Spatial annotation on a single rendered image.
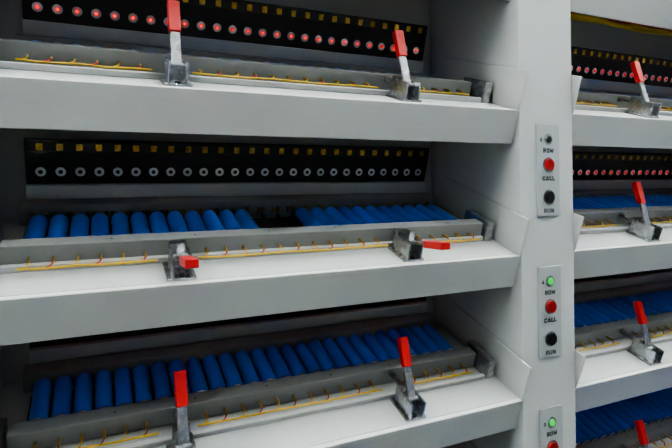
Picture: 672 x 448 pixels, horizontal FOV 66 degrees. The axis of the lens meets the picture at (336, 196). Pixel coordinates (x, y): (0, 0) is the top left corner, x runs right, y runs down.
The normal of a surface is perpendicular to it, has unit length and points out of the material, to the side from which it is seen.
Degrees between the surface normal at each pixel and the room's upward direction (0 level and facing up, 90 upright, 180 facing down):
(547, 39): 90
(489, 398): 19
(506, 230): 90
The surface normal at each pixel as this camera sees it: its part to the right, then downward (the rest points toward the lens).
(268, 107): 0.40, 0.33
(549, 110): 0.41, 0.00
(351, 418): 0.11, -0.95
